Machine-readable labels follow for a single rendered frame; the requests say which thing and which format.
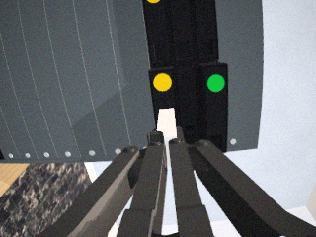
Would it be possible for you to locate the dark grey server rack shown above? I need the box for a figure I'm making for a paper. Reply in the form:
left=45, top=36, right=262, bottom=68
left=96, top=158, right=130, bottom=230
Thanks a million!
left=0, top=0, right=264, bottom=164

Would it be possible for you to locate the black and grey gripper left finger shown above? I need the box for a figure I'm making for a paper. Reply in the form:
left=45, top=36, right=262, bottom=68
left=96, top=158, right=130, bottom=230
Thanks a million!
left=35, top=109, right=169, bottom=237

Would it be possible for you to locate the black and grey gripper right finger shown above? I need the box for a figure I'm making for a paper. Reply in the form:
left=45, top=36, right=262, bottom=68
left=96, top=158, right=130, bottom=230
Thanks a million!
left=166, top=108, right=316, bottom=237

